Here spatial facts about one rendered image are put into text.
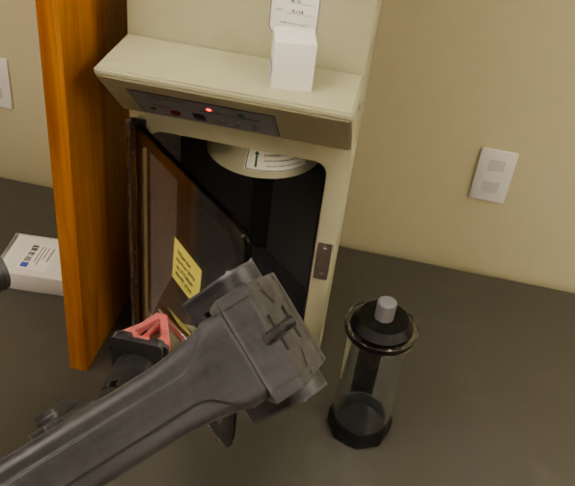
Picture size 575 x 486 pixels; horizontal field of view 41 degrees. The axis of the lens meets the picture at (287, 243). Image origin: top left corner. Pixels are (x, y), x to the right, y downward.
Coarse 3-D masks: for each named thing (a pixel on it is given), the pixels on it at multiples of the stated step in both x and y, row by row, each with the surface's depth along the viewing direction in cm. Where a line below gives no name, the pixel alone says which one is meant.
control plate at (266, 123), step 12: (132, 96) 100; (144, 96) 99; (156, 96) 98; (168, 96) 97; (144, 108) 104; (168, 108) 102; (180, 108) 100; (192, 108) 99; (204, 108) 98; (216, 108) 97; (228, 108) 96; (192, 120) 105; (228, 120) 101; (240, 120) 100; (252, 120) 99; (264, 120) 98; (264, 132) 103; (276, 132) 102
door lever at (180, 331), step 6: (162, 312) 106; (168, 312) 106; (168, 318) 105; (174, 318) 105; (168, 324) 105; (174, 324) 104; (180, 324) 104; (174, 330) 104; (180, 330) 103; (186, 330) 103; (180, 336) 102; (186, 336) 102
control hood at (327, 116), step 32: (128, 64) 95; (160, 64) 96; (192, 64) 97; (224, 64) 98; (256, 64) 99; (128, 96) 101; (192, 96) 95; (224, 96) 93; (256, 96) 92; (288, 96) 93; (320, 96) 94; (352, 96) 94; (288, 128) 99; (320, 128) 96; (352, 128) 96
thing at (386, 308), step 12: (384, 300) 111; (360, 312) 113; (372, 312) 113; (384, 312) 111; (396, 312) 114; (360, 324) 112; (372, 324) 111; (384, 324) 112; (396, 324) 112; (408, 324) 112; (372, 336) 110; (384, 336) 110; (396, 336) 110; (408, 336) 112
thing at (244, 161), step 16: (208, 144) 119; (224, 144) 115; (224, 160) 115; (240, 160) 114; (256, 160) 113; (272, 160) 113; (288, 160) 114; (304, 160) 116; (256, 176) 114; (272, 176) 114; (288, 176) 115
